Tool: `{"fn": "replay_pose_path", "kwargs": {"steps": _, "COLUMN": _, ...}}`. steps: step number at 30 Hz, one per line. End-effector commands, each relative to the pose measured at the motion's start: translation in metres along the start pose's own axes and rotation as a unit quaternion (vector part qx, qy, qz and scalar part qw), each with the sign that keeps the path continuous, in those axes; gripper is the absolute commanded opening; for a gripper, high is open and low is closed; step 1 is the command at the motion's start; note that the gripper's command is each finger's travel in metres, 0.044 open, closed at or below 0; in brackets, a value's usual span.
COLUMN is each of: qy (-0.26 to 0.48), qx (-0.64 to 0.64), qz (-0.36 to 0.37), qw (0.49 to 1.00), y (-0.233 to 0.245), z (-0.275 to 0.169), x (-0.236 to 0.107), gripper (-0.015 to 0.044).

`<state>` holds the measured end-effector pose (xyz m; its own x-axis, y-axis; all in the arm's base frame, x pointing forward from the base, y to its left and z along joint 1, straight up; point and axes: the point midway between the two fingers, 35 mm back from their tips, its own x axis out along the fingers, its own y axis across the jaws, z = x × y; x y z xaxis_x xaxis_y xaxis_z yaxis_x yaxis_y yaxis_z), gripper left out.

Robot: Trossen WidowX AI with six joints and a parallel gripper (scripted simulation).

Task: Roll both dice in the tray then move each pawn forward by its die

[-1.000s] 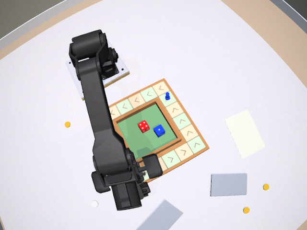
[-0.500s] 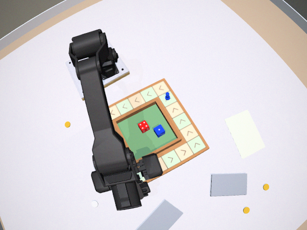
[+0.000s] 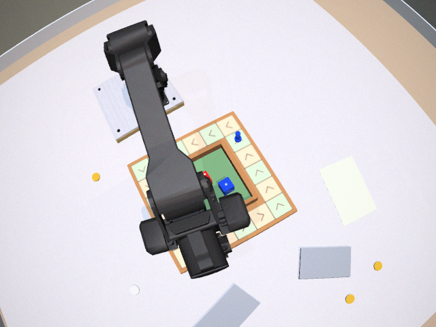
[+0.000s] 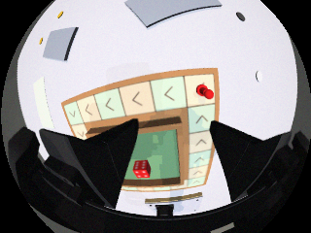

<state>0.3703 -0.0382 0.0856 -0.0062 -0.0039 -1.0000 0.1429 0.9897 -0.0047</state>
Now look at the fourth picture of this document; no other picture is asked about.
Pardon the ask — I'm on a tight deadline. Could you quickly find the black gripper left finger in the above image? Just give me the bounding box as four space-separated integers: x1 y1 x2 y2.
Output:
39 117 139 210

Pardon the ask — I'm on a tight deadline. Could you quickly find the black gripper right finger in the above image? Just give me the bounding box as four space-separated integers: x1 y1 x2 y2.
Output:
209 120 292 202

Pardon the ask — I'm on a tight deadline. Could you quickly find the red die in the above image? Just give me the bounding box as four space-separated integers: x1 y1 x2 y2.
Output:
132 160 151 179

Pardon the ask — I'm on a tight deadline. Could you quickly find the red pawn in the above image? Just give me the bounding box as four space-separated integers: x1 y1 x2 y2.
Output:
195 84 214 100

